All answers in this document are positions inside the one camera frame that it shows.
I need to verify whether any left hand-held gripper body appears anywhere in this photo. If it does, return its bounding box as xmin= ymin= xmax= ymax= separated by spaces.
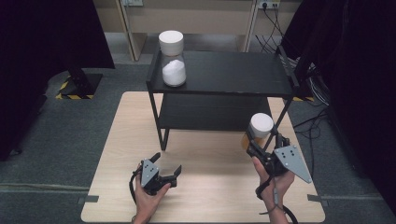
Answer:
xmin=139 ymin=158 xmax=178 ymax=197

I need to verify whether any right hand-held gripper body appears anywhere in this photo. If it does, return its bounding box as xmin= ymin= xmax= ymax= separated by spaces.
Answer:
xmin=246 ymin=135 xmax=314 ymax=185

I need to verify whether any orange powder jar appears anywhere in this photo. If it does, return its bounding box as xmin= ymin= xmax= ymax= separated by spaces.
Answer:
xmin=240 ymin=112 xmax=276 ymax=151

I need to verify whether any black two-tier shelf rack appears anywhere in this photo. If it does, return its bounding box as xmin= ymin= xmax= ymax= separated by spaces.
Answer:
xmin=146 ymin=41 xmax=301 ymax=152

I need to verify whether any white powder jar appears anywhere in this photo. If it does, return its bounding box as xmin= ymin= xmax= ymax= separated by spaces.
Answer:
xmin=158 ymin=29 xmax=188 ymax=88

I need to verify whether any person's left hand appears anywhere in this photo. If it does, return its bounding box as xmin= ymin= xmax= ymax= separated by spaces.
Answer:
xmin=133 ymin=163 xmax=172 ymax=224

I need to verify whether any person's right hand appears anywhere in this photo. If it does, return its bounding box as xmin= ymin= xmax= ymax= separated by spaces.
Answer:
xmin=251 ymin=156 xmax=296 ymax=224

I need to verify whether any stand base with striped tape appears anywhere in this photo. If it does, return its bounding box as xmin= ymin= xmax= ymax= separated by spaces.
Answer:
xmin=55 ymin=66 xmax=104 ymax=101

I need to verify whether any black curtain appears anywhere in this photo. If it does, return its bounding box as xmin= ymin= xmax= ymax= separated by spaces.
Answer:
xmin=280 ymin=0 xmax=396 ymax=217
xmin=0 ymin=0 xmax=117 ymax=161

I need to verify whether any beige wooden cabinet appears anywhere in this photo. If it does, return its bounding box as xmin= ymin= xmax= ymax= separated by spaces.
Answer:
xmin=92 ymin=0 xmax=304 ymax=63

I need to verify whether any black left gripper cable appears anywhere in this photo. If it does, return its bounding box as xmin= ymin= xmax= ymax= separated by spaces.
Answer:
xmin=128 ymin=169 xmax=142 ymax=205

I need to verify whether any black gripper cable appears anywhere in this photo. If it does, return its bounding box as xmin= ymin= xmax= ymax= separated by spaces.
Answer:
xmin=255 ymin=176 xmax=300 ymax=224
xmin=128 ymin=169 xmax=142 ymax=205

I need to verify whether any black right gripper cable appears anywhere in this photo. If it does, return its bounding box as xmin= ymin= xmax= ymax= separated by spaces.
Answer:
xmin=255 ymin=176 xmax=300 ymax=224

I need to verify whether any bundle of black cables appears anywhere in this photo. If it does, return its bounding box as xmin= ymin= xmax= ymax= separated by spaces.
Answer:
xmin=255 ymin=4 xmax=332 ymax=171

